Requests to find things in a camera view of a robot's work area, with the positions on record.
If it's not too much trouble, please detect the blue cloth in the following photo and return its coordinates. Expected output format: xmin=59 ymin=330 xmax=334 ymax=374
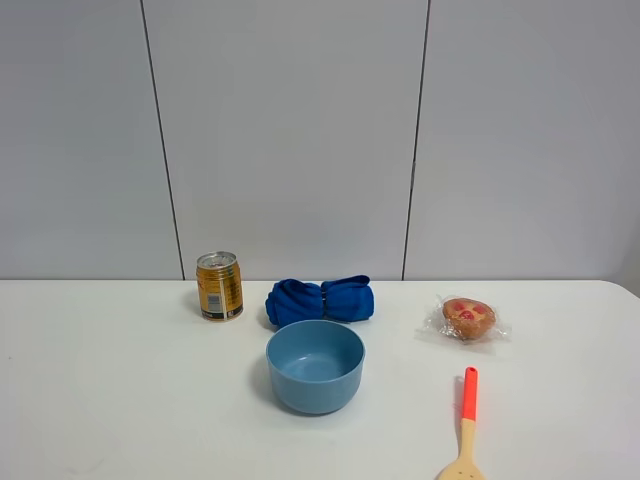
xmin=265 ymin=275 xmax=375 ymax=328

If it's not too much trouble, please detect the gold drink can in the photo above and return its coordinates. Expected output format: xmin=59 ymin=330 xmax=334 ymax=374
xmin=196 ymin=251 xmax=244 ymax=322

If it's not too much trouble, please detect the blue plastic bowl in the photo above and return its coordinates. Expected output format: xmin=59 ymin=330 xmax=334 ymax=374
xmin=265 ymin=320 xmax=366 ymax=415

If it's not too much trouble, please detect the wrapped pastry bun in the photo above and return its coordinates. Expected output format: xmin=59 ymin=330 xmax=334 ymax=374
xmin=416 ymin=296 xmax=511 ymax=345

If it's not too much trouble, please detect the wooden spoon orange handle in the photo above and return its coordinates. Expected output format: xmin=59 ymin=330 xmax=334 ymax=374
xmin=437 ymin=366 xmax=484 ymax=480

